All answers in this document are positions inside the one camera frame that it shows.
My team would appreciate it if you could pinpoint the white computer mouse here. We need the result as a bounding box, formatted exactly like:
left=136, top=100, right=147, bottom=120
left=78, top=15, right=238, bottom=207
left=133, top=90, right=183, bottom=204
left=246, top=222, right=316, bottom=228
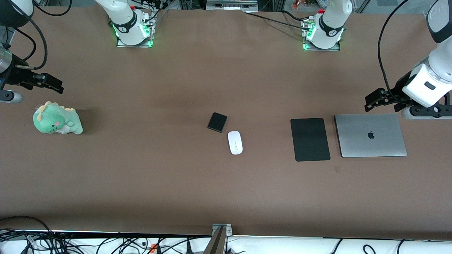
left=227, top=131, right=243, bottom=155

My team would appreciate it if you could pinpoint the small black square box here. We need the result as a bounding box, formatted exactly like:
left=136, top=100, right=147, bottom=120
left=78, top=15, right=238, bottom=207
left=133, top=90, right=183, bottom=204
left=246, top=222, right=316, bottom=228
left=207, top=112, right=228, bottom=133

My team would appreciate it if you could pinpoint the black mouse pad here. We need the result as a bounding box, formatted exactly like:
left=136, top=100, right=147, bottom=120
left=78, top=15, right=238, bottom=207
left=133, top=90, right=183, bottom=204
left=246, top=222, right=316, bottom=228
left=290, top=117, right=331, bottom=162

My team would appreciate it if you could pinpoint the green plush dinosaur toy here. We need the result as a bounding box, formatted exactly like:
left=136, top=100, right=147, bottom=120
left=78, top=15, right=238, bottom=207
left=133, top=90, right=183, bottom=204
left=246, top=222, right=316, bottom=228
left=33, top=101, right=84, bottom=135

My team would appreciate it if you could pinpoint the silver closed laptop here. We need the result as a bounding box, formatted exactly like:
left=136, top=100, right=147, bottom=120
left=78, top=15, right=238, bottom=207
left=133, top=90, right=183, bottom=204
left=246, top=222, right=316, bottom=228
left=334, top=113, right=408, bottom=158

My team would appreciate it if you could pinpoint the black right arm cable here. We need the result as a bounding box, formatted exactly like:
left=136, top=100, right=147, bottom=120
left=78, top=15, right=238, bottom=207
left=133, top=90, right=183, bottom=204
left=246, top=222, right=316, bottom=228
left=13, top=13, right=48, bottom=70

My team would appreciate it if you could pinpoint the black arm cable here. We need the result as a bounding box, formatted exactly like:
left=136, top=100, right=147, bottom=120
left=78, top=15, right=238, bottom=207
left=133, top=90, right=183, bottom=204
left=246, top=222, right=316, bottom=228
left=377, top=0, right=430, bottom=103
left=13, top=13, right=48, bottom=70

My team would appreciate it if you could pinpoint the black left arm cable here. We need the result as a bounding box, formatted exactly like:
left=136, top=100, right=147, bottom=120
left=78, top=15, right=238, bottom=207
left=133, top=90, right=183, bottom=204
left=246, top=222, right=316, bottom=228
left=377, top=0, right=430, bottom=103

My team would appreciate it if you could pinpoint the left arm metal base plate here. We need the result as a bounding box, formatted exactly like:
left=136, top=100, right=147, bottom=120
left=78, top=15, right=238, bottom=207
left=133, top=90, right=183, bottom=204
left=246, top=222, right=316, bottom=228
left=301, top=18, right=341, bottom=52

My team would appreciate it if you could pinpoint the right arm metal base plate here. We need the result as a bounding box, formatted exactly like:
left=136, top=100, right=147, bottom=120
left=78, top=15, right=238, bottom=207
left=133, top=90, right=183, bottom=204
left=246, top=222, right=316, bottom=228
left=116, top=14, right=156, bottom=48

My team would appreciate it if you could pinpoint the short black table cable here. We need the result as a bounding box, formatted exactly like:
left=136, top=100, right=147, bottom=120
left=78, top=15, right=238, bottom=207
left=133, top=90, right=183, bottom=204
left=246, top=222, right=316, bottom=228
left=281, top=10, right=311, bottom=22

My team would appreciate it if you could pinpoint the long black table cable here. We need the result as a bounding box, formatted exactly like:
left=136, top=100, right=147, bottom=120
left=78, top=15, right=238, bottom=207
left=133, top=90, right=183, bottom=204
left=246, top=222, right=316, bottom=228
left=242, top=11, right=311, bottom=31

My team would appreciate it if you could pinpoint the black floor cable loop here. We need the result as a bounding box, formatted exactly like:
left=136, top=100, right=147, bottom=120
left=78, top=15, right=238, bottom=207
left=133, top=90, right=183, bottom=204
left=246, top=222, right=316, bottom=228
left=0, top=216, right=54, bottom=254

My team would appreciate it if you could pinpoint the grey metal frame box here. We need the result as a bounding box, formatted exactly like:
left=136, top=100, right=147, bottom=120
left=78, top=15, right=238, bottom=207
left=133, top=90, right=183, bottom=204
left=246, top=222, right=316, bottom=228
left=206, top=0, right=259, bottom=11

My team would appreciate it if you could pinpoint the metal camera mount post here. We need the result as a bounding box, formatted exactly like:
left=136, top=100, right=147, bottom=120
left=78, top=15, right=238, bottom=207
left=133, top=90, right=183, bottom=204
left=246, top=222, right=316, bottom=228
left=203, top=223, right=233, bottom=254

